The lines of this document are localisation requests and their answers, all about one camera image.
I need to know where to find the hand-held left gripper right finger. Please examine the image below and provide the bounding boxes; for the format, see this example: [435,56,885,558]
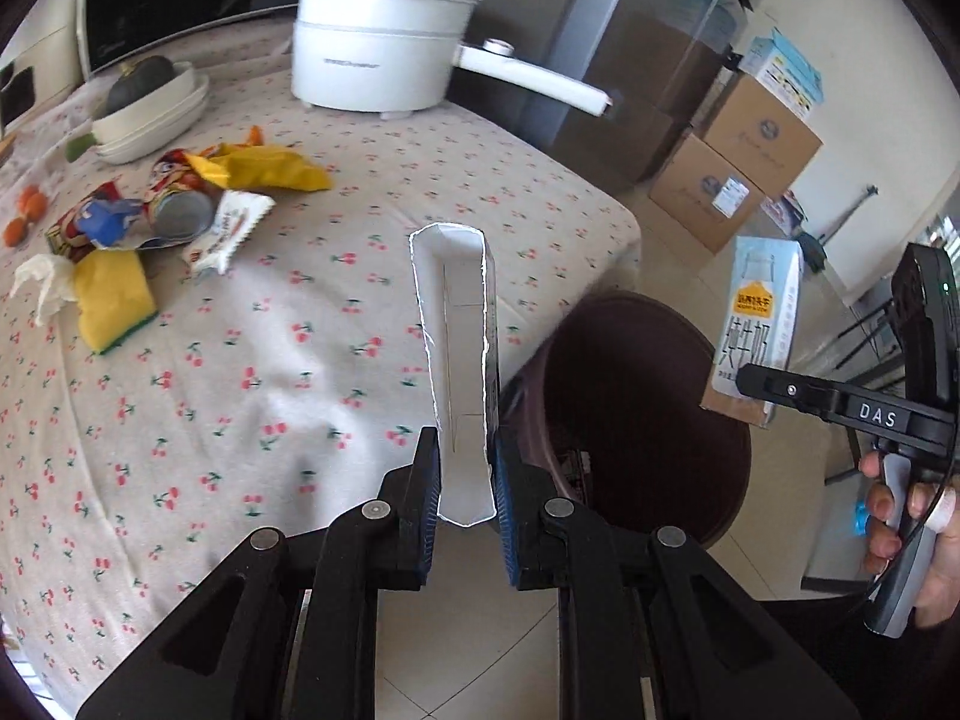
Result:
[489,426,862,720]

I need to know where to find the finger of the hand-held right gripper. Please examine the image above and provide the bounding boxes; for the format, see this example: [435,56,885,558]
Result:
[736,362,920,445]

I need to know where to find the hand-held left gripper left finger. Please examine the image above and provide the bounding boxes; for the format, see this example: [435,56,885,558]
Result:
[75,426,445,720]

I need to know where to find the white milk carton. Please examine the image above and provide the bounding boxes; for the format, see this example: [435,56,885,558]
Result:
[701,236,803,430]

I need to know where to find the white paper carton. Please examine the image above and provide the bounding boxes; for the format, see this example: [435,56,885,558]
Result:
[409,221,500,527]

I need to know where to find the brown round trash bin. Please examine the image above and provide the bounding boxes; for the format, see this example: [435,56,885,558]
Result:
[504,291,753,550]

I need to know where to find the printed metal can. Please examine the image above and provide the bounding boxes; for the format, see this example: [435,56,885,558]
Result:
[148,152,216,245]

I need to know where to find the person's right hand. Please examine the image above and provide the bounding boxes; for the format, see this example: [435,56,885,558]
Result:
[859,450,960,629]

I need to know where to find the thin metal pole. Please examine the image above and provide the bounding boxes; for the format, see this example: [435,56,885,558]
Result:
[821,186,880,241]

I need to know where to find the colourful paper stack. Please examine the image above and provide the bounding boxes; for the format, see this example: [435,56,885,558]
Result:
[763,191,809,237]

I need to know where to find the cherry print tablecloth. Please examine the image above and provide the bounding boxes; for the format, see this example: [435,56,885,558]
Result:
[0,15,644,698]

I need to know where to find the blue and white box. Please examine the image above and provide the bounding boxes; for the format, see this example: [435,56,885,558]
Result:
[742,28,824,117]

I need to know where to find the white candy wrapper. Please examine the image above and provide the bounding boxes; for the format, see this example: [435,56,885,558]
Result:
[182,191,276,275]

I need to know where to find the yellow sponge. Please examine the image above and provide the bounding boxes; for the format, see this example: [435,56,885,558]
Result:
[73,249,158,355]

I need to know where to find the yellow snack packet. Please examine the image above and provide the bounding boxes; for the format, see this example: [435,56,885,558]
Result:
[184,144,333,192]

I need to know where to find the blue and red snack packet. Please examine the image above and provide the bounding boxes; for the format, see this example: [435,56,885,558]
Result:
[45,181,147,254]

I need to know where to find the crumpled white tissue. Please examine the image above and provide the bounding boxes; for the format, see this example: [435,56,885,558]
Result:
[9,253,80,327]

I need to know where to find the white plate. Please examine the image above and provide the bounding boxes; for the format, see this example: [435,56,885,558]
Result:
[96,94,211,166]

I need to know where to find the white electric cooking pot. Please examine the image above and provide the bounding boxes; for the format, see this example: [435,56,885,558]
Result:
[295,0,612,119]

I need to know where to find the stacked white bowls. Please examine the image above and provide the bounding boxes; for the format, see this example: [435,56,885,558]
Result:
[94,75,209,155]

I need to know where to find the white bowl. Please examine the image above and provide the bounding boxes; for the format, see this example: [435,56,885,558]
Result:
[91,64,200,143]

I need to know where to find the dark green pumpkin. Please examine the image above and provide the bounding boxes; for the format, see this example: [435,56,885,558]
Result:
[105,55,178,115]

